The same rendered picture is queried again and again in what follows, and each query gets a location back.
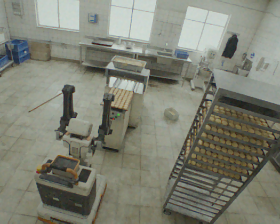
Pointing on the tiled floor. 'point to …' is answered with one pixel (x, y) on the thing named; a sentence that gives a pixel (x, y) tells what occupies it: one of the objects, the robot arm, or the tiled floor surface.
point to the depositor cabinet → (137, 102)
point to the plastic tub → (171, 113)
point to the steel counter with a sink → (167, 55)
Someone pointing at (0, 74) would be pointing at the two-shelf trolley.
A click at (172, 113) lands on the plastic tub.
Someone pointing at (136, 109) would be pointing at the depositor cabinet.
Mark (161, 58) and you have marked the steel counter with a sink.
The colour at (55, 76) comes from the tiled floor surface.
